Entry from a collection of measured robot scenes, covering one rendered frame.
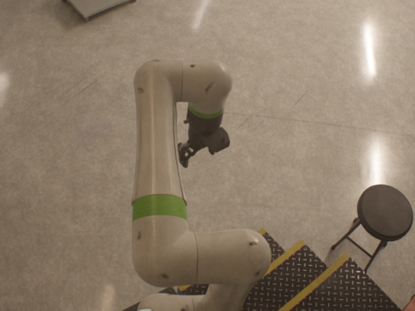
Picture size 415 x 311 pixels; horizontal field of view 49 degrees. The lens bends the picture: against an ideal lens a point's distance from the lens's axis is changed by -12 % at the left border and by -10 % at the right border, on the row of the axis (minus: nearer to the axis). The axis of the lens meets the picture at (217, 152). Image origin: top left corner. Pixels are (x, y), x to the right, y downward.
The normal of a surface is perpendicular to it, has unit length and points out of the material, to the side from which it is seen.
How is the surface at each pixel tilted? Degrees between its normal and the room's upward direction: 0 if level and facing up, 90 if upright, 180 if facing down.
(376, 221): 0
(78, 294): 0
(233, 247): 5
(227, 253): 18
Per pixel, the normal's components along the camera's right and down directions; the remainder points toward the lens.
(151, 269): -0.26, 0.12
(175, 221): 0.60, -0.44
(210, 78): 0.04, 0.04
